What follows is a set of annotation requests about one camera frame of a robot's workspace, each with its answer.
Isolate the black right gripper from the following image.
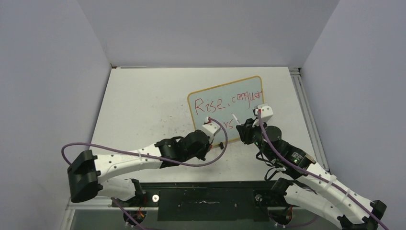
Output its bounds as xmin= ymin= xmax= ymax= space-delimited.
xmin=237 ymin=116 xmax=275 ymax=161

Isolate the yellow-framed whiteboard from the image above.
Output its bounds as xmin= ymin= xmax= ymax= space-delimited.
xmin=187 ymin=76 xmax=264 ymax=142

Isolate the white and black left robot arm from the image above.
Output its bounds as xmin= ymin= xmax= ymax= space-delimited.
xmin=67 ymin=130 xmax=214 ymax=207

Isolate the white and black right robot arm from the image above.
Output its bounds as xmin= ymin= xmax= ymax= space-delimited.
xmin=237 ymin=119 xmax=388 ymax=230

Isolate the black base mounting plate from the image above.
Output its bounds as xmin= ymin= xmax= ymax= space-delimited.
xmin=118 ymin=181 xmax=289 ymax=221

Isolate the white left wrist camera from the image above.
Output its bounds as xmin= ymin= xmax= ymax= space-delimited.
xmin=202 ymin=117 xmax=221 ymax=138

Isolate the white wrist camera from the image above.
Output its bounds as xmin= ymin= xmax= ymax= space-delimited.
xmin=253 ymin=103 xmax=274 ymax=126
xmin=202 ymin=117 xmax=221 ymax=138

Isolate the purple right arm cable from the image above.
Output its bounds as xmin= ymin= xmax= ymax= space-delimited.
xmin=256 ymin=109 xmax=389 ymax=230

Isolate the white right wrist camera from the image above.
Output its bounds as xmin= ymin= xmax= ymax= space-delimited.
xmin=253 ymin=103 xmax=274 ymax=126

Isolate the aluminium frame rail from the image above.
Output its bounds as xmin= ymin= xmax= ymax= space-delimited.
xmin=289 ymin=68 xmax=330 ymax=172

